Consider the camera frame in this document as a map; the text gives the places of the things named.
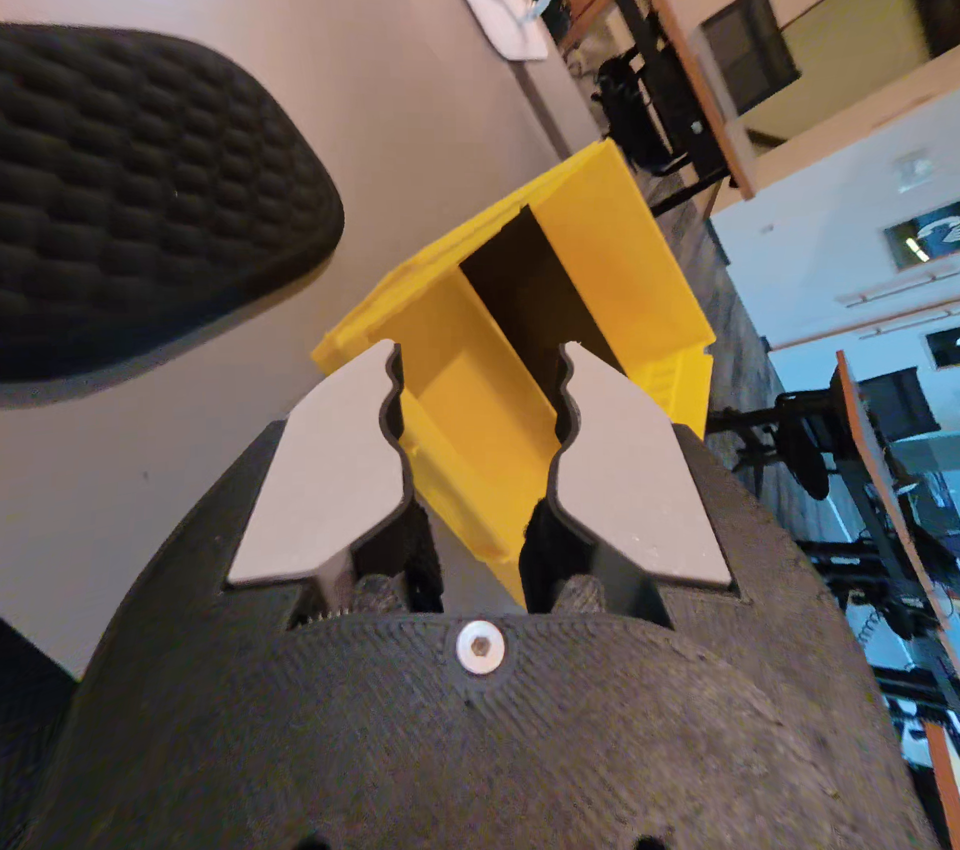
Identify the black bin divider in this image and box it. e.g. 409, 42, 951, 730
457, 205, 625, 388

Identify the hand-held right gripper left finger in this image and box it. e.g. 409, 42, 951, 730
227, 338, 445, 613

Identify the black office chair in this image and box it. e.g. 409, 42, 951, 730
591, 55, 670, 170

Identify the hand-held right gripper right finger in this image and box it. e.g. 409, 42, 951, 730
517, 340, 734, 613

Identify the yellow plastic bin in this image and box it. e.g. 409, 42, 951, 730
311, 137, 717, 604

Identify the orange-edged desk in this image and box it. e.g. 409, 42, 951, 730
831, 349, 960, 658
621, 0, 760, 200

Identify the dark monitor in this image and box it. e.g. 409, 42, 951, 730
699, 0, 801, 118

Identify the black mesh armrest pad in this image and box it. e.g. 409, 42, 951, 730
0, 23, 346, 386

